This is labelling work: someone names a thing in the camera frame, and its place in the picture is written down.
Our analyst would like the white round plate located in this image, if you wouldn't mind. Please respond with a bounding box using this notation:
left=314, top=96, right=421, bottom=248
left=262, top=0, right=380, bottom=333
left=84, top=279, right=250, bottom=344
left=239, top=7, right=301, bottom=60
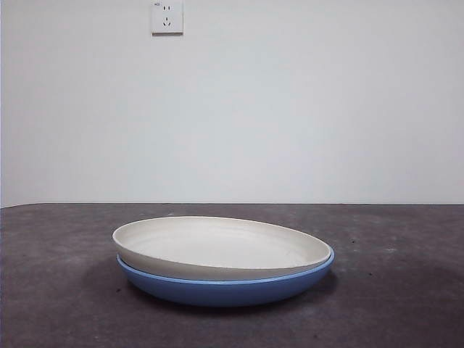
left=111, top=215, right=333, bottom=281

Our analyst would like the blue round plate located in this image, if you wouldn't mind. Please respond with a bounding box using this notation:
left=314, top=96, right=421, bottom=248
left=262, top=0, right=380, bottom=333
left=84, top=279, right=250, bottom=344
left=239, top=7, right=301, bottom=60
left=115, top=249, right=336, bottom=309

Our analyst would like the white wall socket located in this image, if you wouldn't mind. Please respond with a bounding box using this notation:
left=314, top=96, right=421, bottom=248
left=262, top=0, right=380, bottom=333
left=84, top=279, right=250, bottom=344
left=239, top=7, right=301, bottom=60
left=151, top=0, right=184, bottom=37

